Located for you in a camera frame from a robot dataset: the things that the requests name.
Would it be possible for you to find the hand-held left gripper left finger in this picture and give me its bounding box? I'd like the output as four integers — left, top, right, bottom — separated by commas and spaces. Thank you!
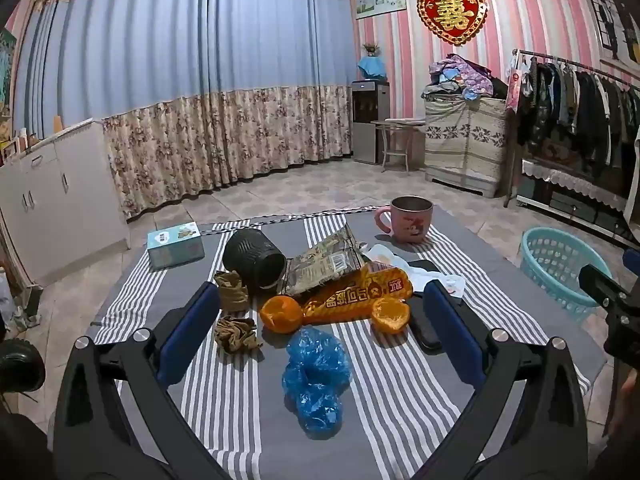
52, 281, 236, 480

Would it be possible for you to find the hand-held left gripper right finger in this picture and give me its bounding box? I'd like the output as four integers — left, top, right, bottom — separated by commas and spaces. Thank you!
422, 279, 589, 480

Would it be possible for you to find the brown sock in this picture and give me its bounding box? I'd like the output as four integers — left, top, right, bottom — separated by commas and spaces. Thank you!
212, 316, 264, 357
212, 270, 251, 313

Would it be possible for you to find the orange snack wrapper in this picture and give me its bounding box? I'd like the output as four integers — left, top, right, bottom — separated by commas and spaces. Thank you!
300, 265, 415, 325

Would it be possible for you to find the person's right hand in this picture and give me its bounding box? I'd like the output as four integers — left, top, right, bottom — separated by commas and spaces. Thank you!
621, 371, 640, 413

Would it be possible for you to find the smartphone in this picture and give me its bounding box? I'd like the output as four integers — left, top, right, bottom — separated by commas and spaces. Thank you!
407, 259, 447, 353

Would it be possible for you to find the white crumpled wrapper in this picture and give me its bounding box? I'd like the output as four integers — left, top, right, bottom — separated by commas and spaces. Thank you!
362, 242, 467, 304

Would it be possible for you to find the teal plastic basket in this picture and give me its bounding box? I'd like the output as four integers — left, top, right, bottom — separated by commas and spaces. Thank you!
520, 227, 613, 324

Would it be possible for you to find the orange fruit right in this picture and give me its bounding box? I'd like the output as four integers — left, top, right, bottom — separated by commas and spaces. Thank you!
371, 297, 412, 336

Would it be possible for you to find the orange fruit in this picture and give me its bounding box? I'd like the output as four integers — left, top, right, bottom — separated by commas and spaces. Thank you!
371, 297, 412, 336
258, 295, 304, 335

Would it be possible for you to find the light blue tissue box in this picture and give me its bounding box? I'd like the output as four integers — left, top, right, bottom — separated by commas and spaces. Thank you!
146, 221, 206, 271

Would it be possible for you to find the grey striped tablecloth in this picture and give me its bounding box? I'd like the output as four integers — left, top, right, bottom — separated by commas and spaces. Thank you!
85, 205, 608, 480

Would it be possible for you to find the orange fruit left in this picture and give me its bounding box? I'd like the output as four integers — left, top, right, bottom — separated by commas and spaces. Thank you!
258, 295, 304, 335

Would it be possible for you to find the black ribbed canister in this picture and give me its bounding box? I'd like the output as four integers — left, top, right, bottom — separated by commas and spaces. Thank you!
222, 229, 288, 295

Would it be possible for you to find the low cabinet with lace cover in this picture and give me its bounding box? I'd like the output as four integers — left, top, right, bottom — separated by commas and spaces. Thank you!
516, 158, 640, 247

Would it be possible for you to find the pink mug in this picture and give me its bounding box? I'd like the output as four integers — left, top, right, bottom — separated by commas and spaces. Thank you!
374, 196, 435, 244

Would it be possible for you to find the blue plastic bag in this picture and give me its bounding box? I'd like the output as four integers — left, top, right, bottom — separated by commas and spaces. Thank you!
281, 328, 353, 436

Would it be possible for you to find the camouflage snack bag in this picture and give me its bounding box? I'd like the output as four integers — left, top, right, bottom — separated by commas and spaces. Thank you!
286, 225, 368, 297

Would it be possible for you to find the row of hanging clothes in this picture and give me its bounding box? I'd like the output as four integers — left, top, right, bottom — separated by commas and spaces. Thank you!
515, 56, 640, 177

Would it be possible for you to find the black wheel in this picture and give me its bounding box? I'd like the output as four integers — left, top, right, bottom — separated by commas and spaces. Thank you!
0, 339, 47, 407

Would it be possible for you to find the white cabinet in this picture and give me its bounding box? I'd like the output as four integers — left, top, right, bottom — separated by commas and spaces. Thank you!
0, 119, 132, 287

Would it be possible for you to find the crumpled clear plastic bag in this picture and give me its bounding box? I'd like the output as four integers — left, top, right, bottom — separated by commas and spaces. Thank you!
0, 265, 43, 333

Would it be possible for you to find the patterned cloth covered cabinet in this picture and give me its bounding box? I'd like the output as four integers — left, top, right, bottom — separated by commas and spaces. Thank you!
424, 95, 508, 199

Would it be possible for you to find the pink hanging bag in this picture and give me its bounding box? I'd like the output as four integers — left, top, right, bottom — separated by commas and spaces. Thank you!
506, 67, 524, 112

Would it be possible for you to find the small folding table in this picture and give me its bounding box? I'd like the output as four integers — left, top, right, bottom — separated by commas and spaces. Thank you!
371, 117, 427, 173

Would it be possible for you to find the metal clothes rack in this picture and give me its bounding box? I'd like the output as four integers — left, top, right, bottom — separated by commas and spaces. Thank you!
504, 48, 640, 209

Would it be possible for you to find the grey water dispenser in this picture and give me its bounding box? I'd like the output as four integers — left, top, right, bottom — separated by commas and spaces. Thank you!
350, 80, 391, 165

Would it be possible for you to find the blue floral curtain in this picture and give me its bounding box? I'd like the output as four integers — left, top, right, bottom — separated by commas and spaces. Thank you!
12, 0, 354, 222

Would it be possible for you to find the pile of clothes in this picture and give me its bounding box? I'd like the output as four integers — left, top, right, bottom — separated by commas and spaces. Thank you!
421, 53, 509, 102

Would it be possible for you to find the blue covered water bottle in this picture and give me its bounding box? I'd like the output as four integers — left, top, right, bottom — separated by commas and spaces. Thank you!
357, 55, 389, 82

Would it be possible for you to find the window wall poster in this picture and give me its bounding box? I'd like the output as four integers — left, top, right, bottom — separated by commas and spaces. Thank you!
582, 0, 640, 64

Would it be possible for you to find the red heart wall decoration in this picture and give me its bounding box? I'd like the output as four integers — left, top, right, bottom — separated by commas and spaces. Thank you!
416, 0, 489, 47

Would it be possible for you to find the colourful wall painting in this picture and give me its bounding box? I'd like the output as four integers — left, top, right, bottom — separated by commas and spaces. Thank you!
0, 29, 18, 128

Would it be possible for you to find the small wall picture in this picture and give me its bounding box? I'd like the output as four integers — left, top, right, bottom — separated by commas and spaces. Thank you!
356, 0, 407, 21

